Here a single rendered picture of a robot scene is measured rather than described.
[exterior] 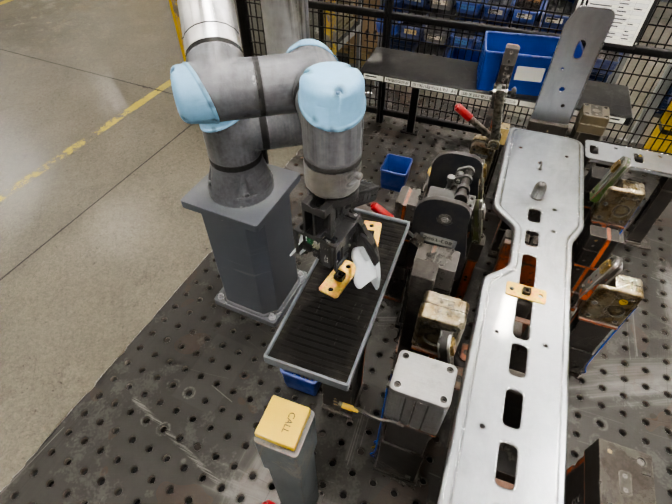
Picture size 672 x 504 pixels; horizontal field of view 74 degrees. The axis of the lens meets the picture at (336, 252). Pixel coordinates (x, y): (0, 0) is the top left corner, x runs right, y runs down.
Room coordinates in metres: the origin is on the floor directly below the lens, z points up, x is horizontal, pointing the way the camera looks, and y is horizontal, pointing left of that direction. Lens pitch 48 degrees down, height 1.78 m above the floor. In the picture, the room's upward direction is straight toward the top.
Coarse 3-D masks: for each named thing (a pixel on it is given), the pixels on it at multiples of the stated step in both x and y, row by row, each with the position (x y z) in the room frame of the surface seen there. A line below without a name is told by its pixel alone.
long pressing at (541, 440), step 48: (528, 144) 1.14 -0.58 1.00; (576, 144) 1.14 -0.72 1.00; (528, 192) 0.92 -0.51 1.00; (576, 192) 0.92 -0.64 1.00; (480, 288) 0.60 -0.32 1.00; (480, 336) 0.48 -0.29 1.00; (480, 384) 0.37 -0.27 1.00; (528, 384) 0.37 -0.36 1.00; (480, 432) 0.29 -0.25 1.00; (528, 432) 0.29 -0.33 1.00; (480, 480) 0.21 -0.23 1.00; (528, 480) 0.21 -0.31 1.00
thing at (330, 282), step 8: (344, 264) 0.53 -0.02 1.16; (352, 264) 0.53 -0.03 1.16; (336, 272) 0.50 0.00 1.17; (344, 272) 0.50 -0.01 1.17; (352, 272) 0.51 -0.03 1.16; (328, 280) 0.49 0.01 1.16; (336, 280) 0.49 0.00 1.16; (344, 280) 0.49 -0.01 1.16; (320, 288) 0.47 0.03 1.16; (328, 288) 0.47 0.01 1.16; (336, 288) 0.47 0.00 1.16; (344, 288) 0.47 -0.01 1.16; (336, 296) 0.46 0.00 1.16
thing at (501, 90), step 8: (496, 88) 1.08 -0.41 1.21; (504, 88) 1.09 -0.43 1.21; (512, 88) 1.07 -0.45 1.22; (496, 96) 1.06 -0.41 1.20; (504, 96) 1.08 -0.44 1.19; (512, 96) 1.05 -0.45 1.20; (496, 104) 1.06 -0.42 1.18; (496, 112) 1.06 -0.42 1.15; (496, 120) 1.06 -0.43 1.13; (496, 128) 1.06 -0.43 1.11; (496, 136) 1.05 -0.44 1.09
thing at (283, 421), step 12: (276, 396) 0.28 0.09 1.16; (276, 408) 0.26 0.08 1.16; (288, 408) 0.26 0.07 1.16; (300, 408) 0.26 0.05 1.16; (264, 420) 0.24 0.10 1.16; (276, 420) 0.24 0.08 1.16; (288, 420) 0.24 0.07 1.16; (300, 420) 0.24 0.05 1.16; (264, 432) 0.23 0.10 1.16; (276, 432) 0.23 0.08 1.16; (288, 432) 0.23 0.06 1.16; (300, 432) 0.23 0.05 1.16; (276, 444) 0.22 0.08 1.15; (288, 444) 0.21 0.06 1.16
